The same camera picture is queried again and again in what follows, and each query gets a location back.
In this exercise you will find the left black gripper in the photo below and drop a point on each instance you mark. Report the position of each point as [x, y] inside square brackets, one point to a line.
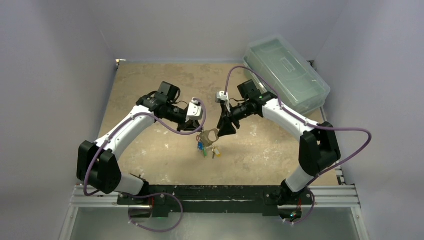
[191, 125]

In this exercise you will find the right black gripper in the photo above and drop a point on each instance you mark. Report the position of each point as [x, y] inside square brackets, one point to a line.
[228, 117]

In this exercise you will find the metal keyring holder with keys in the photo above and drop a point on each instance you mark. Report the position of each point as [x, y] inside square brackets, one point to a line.
[208, 138]

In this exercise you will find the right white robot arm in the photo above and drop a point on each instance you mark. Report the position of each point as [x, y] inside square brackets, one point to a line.
[318, 145]

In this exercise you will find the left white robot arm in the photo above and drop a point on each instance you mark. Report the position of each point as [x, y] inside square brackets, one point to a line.
[97, 161]

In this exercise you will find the blue key tag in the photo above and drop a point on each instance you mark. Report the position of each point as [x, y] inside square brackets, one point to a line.
[200, 146]

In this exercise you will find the yellow key tag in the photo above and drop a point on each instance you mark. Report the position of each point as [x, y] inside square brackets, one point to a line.
[216, 152]

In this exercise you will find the clear plastic storage box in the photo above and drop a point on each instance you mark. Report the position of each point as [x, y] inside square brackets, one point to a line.
[275, 66]

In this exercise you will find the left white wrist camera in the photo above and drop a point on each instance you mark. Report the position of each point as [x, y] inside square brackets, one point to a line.
[194, 110]

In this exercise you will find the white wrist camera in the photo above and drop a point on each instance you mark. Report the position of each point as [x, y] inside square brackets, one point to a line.
[194, 110]
[223, 99]

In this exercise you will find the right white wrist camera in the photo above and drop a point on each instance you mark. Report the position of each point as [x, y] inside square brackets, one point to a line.
[223, 99]

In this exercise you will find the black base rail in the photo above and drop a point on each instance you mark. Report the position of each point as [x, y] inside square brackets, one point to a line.
[163, 200]

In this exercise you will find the aluminium frame rail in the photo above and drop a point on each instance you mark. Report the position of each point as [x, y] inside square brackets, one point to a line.
[335, 214]

